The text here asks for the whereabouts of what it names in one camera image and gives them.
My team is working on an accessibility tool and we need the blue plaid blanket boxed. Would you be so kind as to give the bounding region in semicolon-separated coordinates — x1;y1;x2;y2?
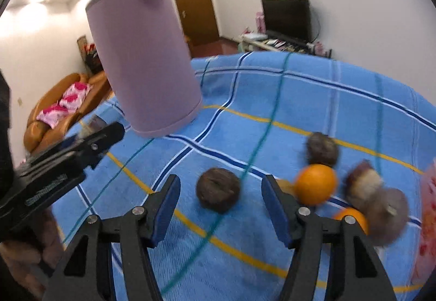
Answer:
51;51;436;301

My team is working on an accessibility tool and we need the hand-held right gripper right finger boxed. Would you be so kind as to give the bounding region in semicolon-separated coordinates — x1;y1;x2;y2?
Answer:
261;174;397;301

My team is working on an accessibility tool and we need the purple cylindrical container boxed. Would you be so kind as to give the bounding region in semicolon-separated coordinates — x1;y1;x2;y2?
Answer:
85;0;204;138

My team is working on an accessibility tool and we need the white television stand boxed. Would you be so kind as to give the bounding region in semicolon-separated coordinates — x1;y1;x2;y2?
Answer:
238;34;332;58

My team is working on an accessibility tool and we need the black television cable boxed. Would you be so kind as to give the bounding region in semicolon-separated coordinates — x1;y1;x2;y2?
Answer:
311;10;323;42

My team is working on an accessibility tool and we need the dark brown passion fruit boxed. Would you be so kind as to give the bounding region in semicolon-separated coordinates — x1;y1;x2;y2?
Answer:
306;132;340;167
196;168;241;214

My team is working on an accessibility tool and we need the black television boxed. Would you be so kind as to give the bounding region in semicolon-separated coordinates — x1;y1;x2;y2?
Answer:
261;0;313;41

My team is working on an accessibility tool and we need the pink floral cushion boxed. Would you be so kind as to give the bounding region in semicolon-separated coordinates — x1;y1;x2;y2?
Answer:
36;104;74;127
59;82;94;109

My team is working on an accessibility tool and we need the brown wooden door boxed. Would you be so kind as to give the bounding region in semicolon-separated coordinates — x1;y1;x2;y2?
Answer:
169;0;220;48

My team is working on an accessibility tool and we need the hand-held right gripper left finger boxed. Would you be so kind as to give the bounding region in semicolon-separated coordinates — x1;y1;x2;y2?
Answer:
43;174;182;301

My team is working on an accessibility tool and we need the cluttered dark shelf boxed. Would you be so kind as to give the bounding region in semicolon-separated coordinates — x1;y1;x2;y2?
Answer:
78;35;103;75

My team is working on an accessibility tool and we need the orange leather sofa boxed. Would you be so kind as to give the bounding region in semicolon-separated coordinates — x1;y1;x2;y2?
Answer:
23;71;113;153

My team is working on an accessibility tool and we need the pink tin box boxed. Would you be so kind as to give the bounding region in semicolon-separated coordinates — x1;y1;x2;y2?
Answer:
410;158;436;288

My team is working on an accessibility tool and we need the orange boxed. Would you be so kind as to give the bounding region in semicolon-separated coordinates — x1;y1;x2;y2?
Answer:
293;164;338;205
333;207;369;235

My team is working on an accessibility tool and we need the person's left hand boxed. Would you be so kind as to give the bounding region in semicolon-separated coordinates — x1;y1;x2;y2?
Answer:
0;207;66;298

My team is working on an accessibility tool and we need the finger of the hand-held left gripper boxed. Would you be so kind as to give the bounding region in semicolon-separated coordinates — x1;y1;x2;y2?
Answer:
32;133;90;163
72;121;125;171

